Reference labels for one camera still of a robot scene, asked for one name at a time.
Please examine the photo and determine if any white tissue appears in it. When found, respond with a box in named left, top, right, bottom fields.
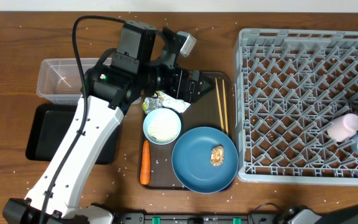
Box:
left=157, top=91, right=190, bottom=113

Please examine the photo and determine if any pink cup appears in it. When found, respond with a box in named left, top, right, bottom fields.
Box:
left=327, top=113, right=358, bottom=142

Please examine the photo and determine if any aluminium foil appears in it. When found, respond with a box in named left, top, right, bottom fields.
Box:
left=142, top=96, right=163, bottom=114

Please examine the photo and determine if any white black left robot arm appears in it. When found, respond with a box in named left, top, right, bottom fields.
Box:
left=2, top=21, right=214, bottom=223

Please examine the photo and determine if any grey dishwasher rack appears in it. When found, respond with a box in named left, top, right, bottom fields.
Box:
left=234, top=29, right=358, bottom=186

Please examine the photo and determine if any wooden chopstick left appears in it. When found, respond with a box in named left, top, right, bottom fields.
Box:
left=215, top=77, right=224, bottom=131

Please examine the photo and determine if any dark brown tray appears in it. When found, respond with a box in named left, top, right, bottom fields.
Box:
left=144, top=71, right=234, bottom=190

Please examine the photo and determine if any light blue rice bowl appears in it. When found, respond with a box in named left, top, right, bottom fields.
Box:
left=143, top=108, right=181, bottom=145

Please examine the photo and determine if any brown food scrap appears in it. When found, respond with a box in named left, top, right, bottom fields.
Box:
left=210, top=145, right=224, bottom=167

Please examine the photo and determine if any blue plate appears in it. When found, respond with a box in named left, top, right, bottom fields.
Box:
left=172, top=127, right=239, bottom=194

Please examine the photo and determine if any orange carrot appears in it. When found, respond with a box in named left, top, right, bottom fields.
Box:
left=139, top=140, right=151, bottom=185

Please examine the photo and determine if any clear plastic bin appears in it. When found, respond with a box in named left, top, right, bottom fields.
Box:
left=36, top=58, right=142, bottom=106

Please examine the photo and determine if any black square bin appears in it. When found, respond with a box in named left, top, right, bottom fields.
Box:
left=25, top=103, right=121, bottom=166

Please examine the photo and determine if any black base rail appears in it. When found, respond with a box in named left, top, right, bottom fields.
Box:
left=113, top=202, right=319, bottom=224

